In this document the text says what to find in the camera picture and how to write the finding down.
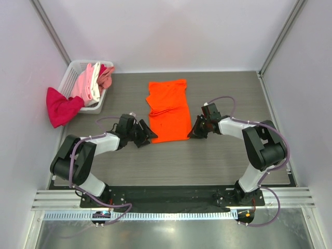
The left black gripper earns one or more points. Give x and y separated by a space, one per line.
140 142

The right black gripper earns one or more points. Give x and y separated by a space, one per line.
196 132

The orange t-shirt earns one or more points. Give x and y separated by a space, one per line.
169 116

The magenta t-shirt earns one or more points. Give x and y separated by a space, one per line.
60 109

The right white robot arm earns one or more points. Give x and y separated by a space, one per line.
265 147

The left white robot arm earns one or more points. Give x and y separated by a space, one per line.
74 159

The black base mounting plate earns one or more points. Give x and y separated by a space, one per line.
183 199

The white t-shirt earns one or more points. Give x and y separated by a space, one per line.
94 87

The salmon pink t-shirt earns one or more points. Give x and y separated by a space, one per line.
104 80

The light pink t-shirt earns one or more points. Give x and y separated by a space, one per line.
82 85

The white plastic laundry basket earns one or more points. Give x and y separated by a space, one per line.
74 69

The white slotted cable duct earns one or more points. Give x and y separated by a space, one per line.
108 216

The aluminium front rail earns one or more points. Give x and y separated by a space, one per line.
67 200

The right aluminium frame post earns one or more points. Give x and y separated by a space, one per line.
290 21

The aluminium frame post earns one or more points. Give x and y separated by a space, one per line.
290 21
50 30

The left aluminium frame post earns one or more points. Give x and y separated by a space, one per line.
50 30

